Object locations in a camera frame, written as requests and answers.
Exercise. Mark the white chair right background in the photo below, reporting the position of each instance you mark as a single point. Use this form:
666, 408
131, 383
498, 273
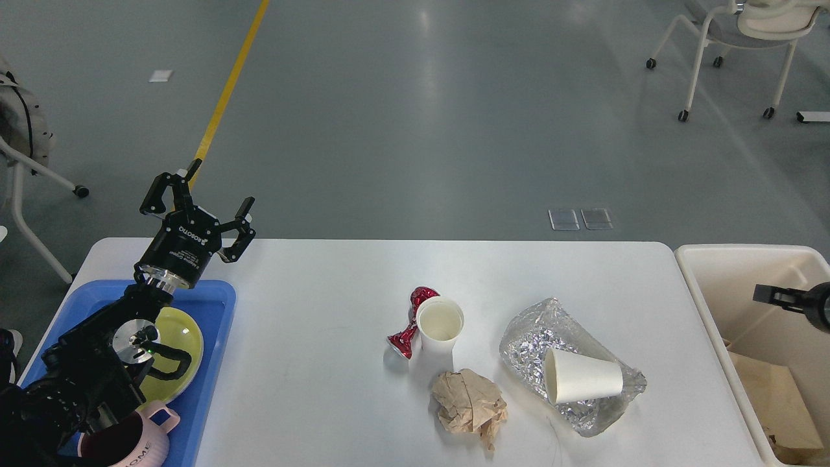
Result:
751, 25

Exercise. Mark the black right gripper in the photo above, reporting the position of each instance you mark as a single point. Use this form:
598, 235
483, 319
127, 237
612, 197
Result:
814, 303

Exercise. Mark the white plastic bin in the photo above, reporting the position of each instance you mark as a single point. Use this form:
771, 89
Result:
722, 279

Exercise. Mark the brown paper ball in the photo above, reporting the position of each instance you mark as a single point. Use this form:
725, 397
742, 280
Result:
469, 403

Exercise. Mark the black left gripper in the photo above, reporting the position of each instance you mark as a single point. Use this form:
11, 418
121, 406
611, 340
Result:
181, 250

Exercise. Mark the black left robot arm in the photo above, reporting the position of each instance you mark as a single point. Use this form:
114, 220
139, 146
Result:
94, 371

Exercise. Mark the blue plastic tray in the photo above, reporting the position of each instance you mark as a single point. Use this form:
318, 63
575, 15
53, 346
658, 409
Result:
211, 303

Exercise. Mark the white paper cup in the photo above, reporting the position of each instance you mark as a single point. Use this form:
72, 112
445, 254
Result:
573, 377
440, 322

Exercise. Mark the white shoe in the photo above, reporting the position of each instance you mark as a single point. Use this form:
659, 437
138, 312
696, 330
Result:
11, 343

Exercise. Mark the pink mug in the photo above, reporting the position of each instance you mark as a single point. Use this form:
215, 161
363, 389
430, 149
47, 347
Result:
141, 439

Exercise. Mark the yellow plastic plate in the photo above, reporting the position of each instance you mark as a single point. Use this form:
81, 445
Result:
177, 330

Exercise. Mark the red crumpled foil wrapper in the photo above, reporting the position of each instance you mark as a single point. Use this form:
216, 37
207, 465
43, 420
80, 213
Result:
401, 342

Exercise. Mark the beige jacket on chair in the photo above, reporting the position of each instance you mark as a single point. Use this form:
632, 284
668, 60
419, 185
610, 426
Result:
23, 124

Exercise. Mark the silver foil bag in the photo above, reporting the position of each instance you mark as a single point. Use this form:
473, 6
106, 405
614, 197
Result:
547, 326

